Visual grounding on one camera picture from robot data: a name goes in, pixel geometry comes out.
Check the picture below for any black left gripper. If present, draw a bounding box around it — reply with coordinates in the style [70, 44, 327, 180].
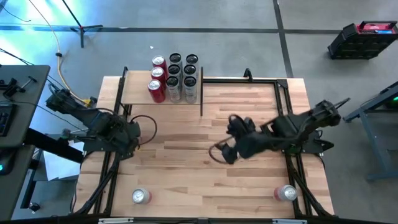
[107, 115, 141, 159]

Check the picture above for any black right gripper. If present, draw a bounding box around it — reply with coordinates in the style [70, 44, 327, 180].
[221, 115, 272, 165]

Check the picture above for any red Coca-Cola can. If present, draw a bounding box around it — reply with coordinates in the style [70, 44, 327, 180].
[151, 55, 169, 71]
[150, 66, 168, 83]
[147, 79, 167, 104]

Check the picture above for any white and red Spindrift can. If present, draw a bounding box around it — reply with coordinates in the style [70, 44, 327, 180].
[273, 184, 299, 202]
[131, 187, 152, 205]

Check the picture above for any Celsius Arctic Vibe slim can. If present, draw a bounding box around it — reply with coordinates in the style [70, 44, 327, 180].
[182, 75, 198, 105]
[185, 53, 200, 68]
[182, 63, 198, 78]

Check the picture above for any group of dark upright cans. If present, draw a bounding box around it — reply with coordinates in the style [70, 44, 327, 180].
[119, 66, 205, 118]

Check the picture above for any white floor sheet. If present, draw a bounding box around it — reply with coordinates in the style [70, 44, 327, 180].
[32, 136, 85, 183]

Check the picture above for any black support beam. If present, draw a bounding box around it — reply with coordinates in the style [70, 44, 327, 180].
[23, 129, 85, 164]

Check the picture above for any grey desk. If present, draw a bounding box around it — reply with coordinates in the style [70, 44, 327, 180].
[0, 64, 51, 222]

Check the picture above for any black tripod stand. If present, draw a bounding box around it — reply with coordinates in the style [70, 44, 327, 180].
[60, 0, 104, 49]

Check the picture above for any black keyboard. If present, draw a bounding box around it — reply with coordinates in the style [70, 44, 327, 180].
[0, 104, 18, 138]

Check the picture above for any black desk clamp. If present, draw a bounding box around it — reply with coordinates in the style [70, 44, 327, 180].
[0, 77, 26, 98]

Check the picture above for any black computer mouse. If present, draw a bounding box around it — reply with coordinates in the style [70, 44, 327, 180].
[0, 152, 16, 175]

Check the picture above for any blue-grey framed workbench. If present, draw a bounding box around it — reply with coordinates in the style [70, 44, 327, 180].
[341, 81, 398, 183]

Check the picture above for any black and red toolbox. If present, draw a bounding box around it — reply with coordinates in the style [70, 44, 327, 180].
[326, 20, 398, 60]

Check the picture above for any black computer with green lights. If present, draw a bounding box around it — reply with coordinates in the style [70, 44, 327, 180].
[385, 82, 398, 110]

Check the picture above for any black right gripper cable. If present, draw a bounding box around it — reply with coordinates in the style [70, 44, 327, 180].
[208, 136, 238, 165]

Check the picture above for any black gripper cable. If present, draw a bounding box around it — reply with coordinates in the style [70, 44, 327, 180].
[208, 136, 238, 165]
[129, 114, 158, 147]

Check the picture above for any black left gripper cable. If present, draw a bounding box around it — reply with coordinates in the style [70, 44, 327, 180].
[129, 114, 158, 147]

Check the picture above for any black aluminium mounting frame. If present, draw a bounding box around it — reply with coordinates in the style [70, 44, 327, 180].
[275, 78, 335, 218]
[73, 76, 131, 218]

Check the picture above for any black rail with silver plates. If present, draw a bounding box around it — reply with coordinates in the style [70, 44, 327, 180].
[6, 213, 398, 224]

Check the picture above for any black table edge rail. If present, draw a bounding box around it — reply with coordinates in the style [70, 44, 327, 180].
[201, 77, 280, 85]

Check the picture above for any yellow floor cable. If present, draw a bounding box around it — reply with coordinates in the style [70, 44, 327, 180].
[29, 0, 97, 106]

